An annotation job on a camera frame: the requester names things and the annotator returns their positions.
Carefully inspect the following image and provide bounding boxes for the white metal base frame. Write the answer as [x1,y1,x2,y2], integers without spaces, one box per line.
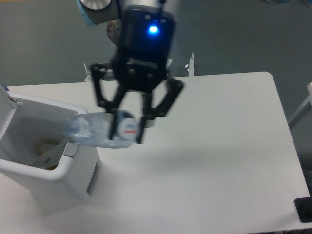
[84,52,195,82]

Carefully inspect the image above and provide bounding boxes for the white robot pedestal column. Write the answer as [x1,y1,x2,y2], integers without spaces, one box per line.
[106,19,122,46]

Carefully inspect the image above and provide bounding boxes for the white open trash can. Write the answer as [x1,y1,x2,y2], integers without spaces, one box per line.
[0,87,101,204]

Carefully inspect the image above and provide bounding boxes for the yellow trash in bin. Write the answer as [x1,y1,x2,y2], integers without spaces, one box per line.
[47,164,58,170]

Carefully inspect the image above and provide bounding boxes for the black clamp at table edge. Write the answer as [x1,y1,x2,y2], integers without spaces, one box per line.
[294,197,312,223]

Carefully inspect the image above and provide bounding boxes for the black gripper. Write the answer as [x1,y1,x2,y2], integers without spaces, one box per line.
[90,5,184,144]

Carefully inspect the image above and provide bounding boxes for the white plastic wrapper pouch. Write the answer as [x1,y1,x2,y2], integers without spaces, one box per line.
[28,140,67,170]

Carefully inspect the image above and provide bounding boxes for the crushed clear plastic bottle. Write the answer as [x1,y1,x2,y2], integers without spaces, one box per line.
[63,110,139,149]

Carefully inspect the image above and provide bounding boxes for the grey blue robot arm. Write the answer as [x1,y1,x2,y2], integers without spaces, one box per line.
[77,0,184,143]

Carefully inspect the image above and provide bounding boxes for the white frame at right edge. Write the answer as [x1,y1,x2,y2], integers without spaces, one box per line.
[288,82,312,129]

